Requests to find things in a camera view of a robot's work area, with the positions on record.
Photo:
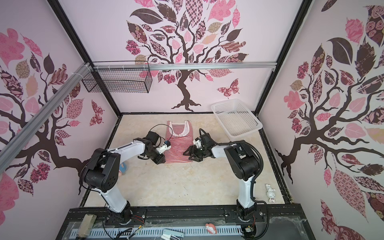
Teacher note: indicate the aluminium rail wall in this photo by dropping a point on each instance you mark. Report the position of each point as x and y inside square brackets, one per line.
[167, 67]
[12, 149]

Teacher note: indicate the plush doll blue hat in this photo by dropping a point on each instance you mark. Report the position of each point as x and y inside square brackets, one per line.
[122, 169]

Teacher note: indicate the beige box on base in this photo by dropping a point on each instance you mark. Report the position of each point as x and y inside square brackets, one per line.
[86, 226]

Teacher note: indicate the white device on duct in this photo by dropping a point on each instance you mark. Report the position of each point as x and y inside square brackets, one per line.
[172, 235]

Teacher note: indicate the white plastic laundry basket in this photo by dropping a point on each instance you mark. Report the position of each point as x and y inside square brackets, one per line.
[236, 119]

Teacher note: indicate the red white striped tank top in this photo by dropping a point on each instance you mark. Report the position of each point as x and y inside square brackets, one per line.
[181, 138]

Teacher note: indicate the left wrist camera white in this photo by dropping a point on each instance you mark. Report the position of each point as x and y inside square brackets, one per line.
[159, 143]

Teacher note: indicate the red white small toy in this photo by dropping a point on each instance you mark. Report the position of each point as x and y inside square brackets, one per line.
[211, 228]

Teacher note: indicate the white slotted cable duct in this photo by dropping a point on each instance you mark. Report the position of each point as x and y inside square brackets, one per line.
[162, 232]

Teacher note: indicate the aluminium rail left wall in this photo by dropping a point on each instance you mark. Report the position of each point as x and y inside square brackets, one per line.
[12, 149]

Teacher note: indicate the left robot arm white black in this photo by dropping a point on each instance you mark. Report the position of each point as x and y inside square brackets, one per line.
[101, 173]

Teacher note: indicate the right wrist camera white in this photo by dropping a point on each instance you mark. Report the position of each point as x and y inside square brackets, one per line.
[204, 141]

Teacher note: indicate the aluminium rail back wall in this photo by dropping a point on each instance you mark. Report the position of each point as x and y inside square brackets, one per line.
[167, 67]

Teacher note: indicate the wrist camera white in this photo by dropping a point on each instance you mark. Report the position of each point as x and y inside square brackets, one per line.
[159, 143]
[204, 141]

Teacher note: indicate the black wire mesh basket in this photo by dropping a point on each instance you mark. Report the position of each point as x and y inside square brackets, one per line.
[119, 77]

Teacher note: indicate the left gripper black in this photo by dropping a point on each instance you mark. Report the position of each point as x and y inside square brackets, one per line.
[161, 158]

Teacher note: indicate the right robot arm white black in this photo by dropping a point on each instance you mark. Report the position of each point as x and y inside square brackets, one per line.
[246, 163]

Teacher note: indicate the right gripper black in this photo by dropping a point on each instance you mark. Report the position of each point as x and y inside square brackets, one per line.
[196, 151]

